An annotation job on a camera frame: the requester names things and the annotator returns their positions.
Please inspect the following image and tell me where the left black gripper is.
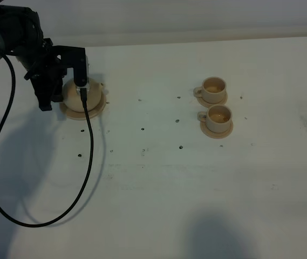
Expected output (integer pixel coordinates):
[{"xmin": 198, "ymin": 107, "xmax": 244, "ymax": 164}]
[{"xmin": 12, "ymin": 37, "xmax": 67, "ymax": 111}]

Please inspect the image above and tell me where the beige ceramic teapot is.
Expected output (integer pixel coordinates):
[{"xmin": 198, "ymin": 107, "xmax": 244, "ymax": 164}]
[{"xmin": 62, "ymin": 78, "xmax": 106, "ymax": 113}]

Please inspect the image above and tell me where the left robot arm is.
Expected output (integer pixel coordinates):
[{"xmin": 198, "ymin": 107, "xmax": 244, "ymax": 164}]
[{"xmin": 0, "ymin": 3, "xmax": 66, "ymax": 111}]

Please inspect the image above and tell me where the beige teapot saucer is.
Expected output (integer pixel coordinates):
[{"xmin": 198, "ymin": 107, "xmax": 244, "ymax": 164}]
[{"xmin": 59, "ymin": 92, "xmax": 106, "ymax": 120}]

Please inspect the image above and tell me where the far beige cup saucer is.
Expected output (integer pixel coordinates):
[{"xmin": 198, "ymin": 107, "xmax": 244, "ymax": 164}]
[{"xmin": 196, "ymin": 93, "xmax": 228, "ymax": 108}]

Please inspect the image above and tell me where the beige cup saucer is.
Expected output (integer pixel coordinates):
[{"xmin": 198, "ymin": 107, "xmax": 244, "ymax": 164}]
[
  {"xmin": 200, "ymin": 122, "xmax": 234, "ymax": 139},
  {"xmin": 196, "ymin": 93, "xmax": 228, "ymax": 108}
]

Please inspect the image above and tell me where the near beige cup saucer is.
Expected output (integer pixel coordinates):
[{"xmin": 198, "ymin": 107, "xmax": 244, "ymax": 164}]
[{"xmin": 200, "ymin": 122, "xmax": 234, "ymax": 139}]

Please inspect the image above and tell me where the far beige teacup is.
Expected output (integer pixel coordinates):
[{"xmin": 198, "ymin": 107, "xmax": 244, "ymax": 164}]
[{"xmin": 193, "ymin": 77, "xmax": 227, "ymax": 103}]

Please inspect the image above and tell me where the beige teacup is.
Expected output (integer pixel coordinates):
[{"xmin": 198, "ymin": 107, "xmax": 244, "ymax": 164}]
[
  {"xmin": 197, "ymin": 105, "xmax": 233, "ymax": 134},
  {"xmin": 193, "ymin": 77, "xmax": 227, "ymax": 103}
]

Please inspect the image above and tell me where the near beige teacup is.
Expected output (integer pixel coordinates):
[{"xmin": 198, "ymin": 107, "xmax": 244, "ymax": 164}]
[{"xmin": 197, "ymin": 105, "xmax": 233, "ymax": 134}]

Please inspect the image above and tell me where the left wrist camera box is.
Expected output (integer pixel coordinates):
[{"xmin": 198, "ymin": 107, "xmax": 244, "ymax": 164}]
[{"xmin": 52, "ymin": 45, "xmax": 90, "ymax": 91}]

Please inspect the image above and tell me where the black left camera cable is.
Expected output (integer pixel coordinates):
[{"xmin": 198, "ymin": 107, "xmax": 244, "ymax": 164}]
[{"xmin": 0, "ymin": 53, "xmax": 94, "ymax": 228}]

